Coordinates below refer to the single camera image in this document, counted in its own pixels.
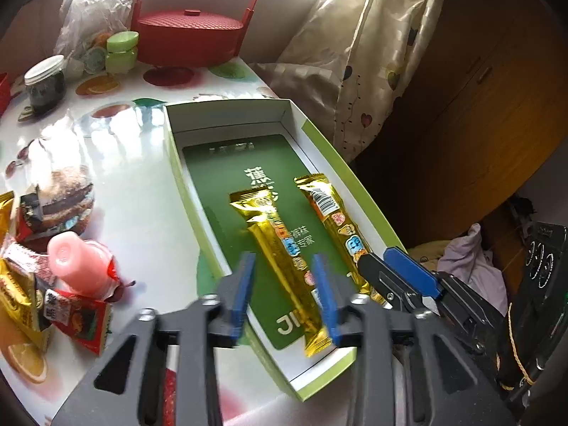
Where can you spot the lavender cloth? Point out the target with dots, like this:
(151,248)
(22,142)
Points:
(470,262)

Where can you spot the brown wooden cabinet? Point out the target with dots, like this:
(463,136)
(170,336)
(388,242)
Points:
(488,97)

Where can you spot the red oval bowl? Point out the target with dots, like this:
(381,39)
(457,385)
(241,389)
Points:
(3,93)

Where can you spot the gold snack stick packet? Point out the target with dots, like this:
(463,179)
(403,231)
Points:
(337,222)
(270,239)

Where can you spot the red white patterned snack packet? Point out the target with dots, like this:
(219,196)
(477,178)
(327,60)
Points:
(26,264)

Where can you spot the red and black snack packet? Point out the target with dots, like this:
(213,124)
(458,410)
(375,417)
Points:
(77,326)
(31,213)

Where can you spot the yellow snack packet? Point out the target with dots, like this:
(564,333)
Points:
(17,310)
(4,217)

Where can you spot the pink jelly cup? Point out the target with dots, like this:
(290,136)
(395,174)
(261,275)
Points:
(75,262)

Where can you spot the green glass jar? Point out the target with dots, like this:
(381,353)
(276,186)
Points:
(120,53)

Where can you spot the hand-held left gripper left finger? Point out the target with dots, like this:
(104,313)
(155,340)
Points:
(242,293)

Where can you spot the small round jelly cup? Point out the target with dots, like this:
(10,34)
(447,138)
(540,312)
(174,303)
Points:
(94,58)

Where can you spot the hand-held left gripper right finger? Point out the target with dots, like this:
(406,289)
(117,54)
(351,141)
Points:
(326,297)

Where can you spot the pale yellow cloth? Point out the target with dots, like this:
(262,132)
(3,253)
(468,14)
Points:
(424,253)

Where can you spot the clear plastic bag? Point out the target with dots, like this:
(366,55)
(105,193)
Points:
(91,0)

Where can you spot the green and white cardboard box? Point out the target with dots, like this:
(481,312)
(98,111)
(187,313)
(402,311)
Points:
(230,173)

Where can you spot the tangerine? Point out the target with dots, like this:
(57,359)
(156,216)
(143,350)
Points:
(100,38)

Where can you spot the clear jar with dark contents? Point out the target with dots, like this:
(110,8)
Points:
(44,88)

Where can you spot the beige printed curtain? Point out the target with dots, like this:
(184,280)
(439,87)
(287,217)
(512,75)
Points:
(377,40)

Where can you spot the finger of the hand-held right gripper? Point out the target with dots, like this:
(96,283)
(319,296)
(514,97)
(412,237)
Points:
(410,268)
(375,275)

